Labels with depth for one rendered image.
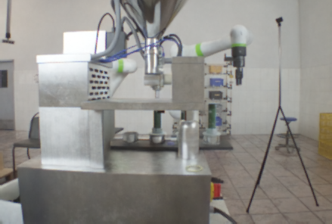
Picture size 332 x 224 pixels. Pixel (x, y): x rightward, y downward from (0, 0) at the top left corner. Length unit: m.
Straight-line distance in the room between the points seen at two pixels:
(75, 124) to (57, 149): 0.10
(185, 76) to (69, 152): 0.42
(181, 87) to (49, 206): 0.53
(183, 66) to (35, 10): 7.51
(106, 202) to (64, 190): 0.13
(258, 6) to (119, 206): 6.74
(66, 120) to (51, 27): 6.87
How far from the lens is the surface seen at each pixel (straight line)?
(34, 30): 7.83
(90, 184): 0.72
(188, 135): 0.77
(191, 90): 0.59
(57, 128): 0.76
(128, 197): 0.71
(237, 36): 1.47
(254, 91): 6.69
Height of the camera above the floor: 1.26
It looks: 3 degrees down
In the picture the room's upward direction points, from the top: straight up
